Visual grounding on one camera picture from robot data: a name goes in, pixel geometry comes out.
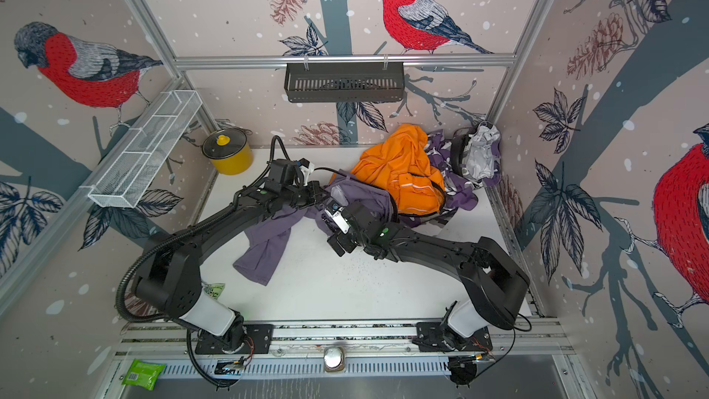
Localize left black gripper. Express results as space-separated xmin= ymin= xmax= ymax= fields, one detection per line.
xmin=281 ymin=180 xmax=332 ymax=209

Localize lavender purple trousers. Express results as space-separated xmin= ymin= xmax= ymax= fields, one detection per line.
xmin=232 ymin=170 xmax=395 ymax=287

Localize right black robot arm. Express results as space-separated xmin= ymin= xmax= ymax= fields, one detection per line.
xmin=324 ymin=201 xmax=529 ymax=350

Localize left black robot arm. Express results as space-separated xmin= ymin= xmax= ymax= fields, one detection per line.
xmin=116 ymin=154 xmax=325 ymax=352

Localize orange trousers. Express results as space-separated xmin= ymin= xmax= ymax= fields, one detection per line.
xmin=351 ymin=124 xmax=445 ymax=217

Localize purple camouflage trousers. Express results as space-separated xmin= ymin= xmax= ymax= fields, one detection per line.
xmin=400 ymin=122 xmax=501 ymax=226

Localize yellow pot with lid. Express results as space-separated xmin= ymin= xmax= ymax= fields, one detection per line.
xmin=201 ymin=127 xmax=253 ymax=175

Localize black hanging basket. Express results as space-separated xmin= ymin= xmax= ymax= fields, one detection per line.
xmin=284 ymin=62 xmax=405 ymax=103

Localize green snack wrapper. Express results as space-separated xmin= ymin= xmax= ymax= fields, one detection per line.
xmin=202 ymin=283 xmax=225 ymax=300

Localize green wipes packet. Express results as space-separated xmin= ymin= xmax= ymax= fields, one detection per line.
xmin=122 ymin=359 xmax=166 ymax=391

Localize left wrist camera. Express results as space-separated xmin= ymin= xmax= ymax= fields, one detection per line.
xmin=268 ymin=159 xmax=315 ymax=187

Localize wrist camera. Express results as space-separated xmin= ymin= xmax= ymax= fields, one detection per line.
xmin=268 ymin=159 xmax=315 ymax=187
xmin=325 ymin=203 xmax=350 ymax=234

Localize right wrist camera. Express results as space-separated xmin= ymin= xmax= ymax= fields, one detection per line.
xmin=325 ymin=203 xmax=350 ymax=234

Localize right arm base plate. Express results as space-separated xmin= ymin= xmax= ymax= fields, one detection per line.
xmin=412 ymin=321 xmax=492 ymax=353

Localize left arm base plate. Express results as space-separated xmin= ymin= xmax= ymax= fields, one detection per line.
xmin=195 ymin=323 xmax=274 ymax=356

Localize white wire mesh shelf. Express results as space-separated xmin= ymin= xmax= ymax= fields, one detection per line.
xmin=88 ymin=90 xmax=202 ymax=208

